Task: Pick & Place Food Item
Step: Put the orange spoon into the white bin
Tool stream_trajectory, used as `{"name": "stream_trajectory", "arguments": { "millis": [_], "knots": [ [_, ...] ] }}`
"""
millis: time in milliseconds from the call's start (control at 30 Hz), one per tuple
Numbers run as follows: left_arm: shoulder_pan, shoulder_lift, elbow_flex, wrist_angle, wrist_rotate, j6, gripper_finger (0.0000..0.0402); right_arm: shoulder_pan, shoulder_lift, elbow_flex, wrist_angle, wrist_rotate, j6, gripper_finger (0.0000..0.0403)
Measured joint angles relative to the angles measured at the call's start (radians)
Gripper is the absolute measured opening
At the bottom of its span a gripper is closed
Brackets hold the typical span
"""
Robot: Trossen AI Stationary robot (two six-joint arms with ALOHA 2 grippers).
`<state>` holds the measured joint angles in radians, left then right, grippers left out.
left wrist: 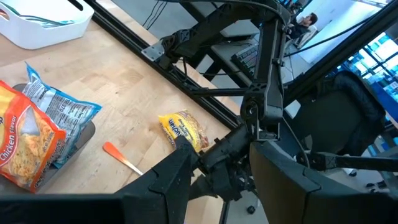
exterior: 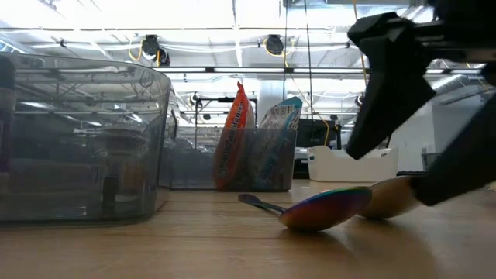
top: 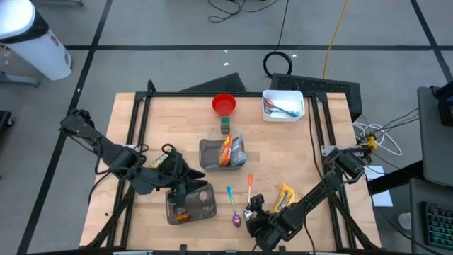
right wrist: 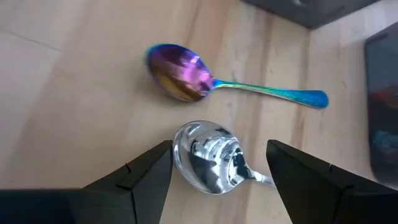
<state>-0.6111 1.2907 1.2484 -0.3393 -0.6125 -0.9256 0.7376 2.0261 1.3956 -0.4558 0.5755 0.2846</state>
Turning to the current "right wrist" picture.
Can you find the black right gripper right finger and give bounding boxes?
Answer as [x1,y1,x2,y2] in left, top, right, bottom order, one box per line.
[266,139,398,224]

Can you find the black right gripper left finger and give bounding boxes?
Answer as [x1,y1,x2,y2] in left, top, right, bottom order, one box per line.
[0,139,174,224]

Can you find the blue silver snack packet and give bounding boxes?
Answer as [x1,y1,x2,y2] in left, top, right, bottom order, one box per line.
[371,129,398,158]

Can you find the orange white snack packet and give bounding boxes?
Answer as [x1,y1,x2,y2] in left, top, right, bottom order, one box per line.
[373,84,398,110]

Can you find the grey translucent plastic tray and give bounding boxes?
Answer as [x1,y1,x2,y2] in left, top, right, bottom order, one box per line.
[241,0,382,30]
[364,21,398,190]

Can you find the rainbow spoon with blue handle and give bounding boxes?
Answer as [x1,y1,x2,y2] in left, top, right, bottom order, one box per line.
[144,42,330,110]

